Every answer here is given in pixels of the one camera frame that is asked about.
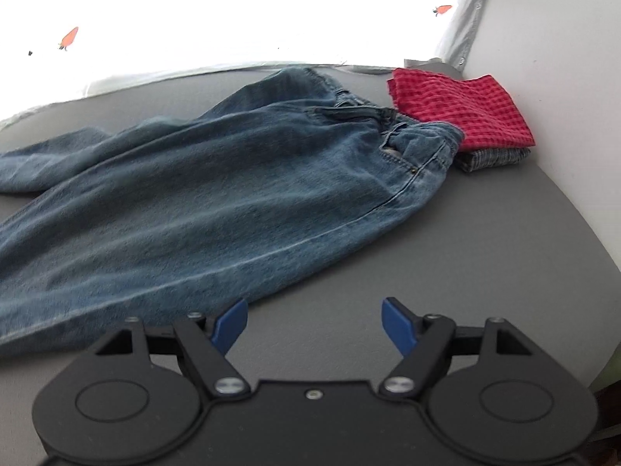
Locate blue denim jeans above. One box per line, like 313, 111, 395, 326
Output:
0, 67, 465, 357

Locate red checkered folded cloth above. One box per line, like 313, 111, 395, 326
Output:
387, 68, 536, 152

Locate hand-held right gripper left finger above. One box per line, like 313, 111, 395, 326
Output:
92, 297, 250, 397

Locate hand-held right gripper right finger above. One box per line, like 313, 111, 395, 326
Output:
381, 297, 540, 397

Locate small grey cloth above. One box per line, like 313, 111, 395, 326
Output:
402, 57, 461, 78

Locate dark checkered folded cloth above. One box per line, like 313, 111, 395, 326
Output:
453, 147, 532, 174

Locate white carrot-print sheet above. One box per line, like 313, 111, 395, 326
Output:
0, 0, 496, 127

